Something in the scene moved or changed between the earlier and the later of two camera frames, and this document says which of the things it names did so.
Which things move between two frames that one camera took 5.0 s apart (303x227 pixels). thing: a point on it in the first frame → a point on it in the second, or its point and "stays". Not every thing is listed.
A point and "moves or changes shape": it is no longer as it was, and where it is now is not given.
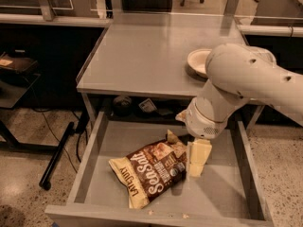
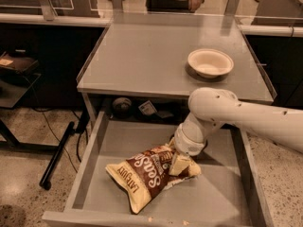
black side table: (13, 88) stays
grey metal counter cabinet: (139, 64) stays
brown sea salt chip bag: (151, 170) moves or changes shape
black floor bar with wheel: (44, 182) stays
